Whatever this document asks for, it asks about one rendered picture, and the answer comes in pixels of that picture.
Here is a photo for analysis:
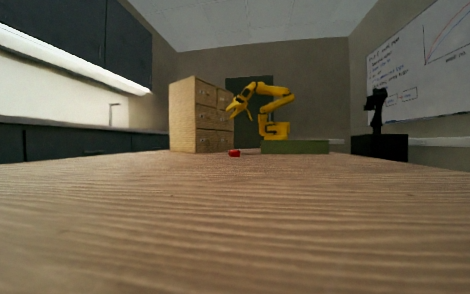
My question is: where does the tan wooden chest of drawers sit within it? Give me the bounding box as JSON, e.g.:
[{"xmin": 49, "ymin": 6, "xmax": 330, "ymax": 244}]
[{"xmin": 169, "ymin": 76, "xmax": 234, "ymax": 153}]

